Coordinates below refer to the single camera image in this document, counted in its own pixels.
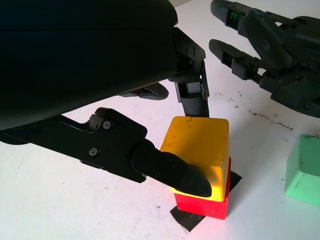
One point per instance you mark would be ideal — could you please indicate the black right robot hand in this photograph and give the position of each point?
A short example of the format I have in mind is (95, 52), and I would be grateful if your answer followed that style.
(275, 55)

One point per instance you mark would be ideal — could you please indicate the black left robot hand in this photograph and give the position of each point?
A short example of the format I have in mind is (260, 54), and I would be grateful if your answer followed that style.
(75, 55)

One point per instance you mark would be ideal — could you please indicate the yellow wooden cube block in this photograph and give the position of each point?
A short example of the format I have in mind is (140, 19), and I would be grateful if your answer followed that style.
(197, 142)

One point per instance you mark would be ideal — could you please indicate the green wooden cube block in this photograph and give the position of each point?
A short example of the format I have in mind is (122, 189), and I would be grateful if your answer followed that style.
(302, 177)

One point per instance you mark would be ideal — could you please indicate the red wooden cube block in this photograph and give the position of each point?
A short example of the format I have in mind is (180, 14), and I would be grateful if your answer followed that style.
(202, 206)

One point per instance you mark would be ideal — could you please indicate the black tape strip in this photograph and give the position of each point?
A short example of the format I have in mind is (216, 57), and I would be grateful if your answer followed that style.
(186, 221)

